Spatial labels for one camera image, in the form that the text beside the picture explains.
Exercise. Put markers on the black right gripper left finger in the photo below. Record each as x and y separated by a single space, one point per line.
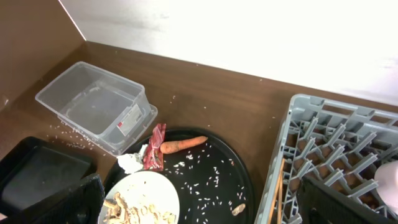
79 203

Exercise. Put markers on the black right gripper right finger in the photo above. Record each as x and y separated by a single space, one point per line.
319 204

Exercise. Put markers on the wooden chopstick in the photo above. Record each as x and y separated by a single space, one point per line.
279 208
271 211

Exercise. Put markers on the grey dishwasher rack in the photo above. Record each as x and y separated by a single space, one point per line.
339 144

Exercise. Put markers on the black rectangular tray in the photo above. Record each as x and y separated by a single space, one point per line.
36 169

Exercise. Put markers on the grey plate with food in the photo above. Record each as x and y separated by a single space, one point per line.
142 197

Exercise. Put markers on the crumpled white tissue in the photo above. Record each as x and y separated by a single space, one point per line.
132 163

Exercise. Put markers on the peanut on tray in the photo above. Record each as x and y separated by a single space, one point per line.
239 209

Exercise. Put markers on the red snack wrapper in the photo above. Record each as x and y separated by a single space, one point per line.
153 156

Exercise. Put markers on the clear plastic bin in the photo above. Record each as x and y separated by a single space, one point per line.
111 111

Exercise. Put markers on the orange carrot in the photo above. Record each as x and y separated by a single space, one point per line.
176 146

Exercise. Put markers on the round black tray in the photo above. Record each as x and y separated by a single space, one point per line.
211 180

